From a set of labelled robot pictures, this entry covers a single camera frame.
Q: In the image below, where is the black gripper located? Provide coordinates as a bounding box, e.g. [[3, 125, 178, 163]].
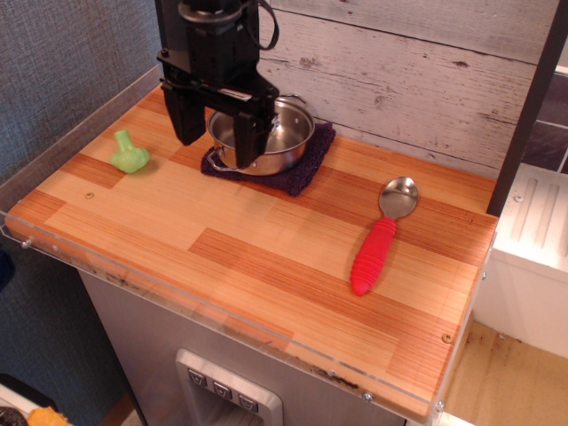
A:
[[162, 8, 280, 169]]

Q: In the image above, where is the green toy squash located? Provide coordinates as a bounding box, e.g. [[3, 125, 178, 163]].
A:
[[110, 130, 150, 174]]

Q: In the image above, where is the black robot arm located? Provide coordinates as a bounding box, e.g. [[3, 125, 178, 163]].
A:
[[155, 1, 280, 168]]

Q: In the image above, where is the stainless steel pot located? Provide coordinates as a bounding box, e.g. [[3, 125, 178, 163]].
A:
[[206, 94, 315, 177]]

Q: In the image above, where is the purple knitted cloth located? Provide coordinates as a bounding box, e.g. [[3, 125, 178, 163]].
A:
[[201, 122, 336, 196]]

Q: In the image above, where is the grey toy fridge cabinet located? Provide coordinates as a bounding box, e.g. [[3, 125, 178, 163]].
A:
[[80, 272, 405, 425]]

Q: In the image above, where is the silver dispenser panel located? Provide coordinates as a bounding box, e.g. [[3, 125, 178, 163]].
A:
[[175, 349, 284, 425]]

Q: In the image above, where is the yellow object bottom left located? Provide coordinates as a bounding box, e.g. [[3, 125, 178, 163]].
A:
[[1, 406, 70, 426]]

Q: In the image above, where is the white toy sink unit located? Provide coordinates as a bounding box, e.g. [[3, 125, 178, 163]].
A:
[[472, 65, 568, 359]]

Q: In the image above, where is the clear acrylic edge guard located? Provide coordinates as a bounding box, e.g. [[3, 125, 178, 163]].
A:
[[6, 205, 496, 425]]

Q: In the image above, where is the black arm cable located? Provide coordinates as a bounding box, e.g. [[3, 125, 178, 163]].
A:
[[242, 0, 280, 51]]

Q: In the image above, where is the red-handled metal spoon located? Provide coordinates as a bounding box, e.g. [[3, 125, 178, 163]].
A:
[[350, 177, 418, 296]]

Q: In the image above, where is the dark right post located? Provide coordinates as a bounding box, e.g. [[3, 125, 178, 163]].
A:
[[486, 0, 567, 217]]

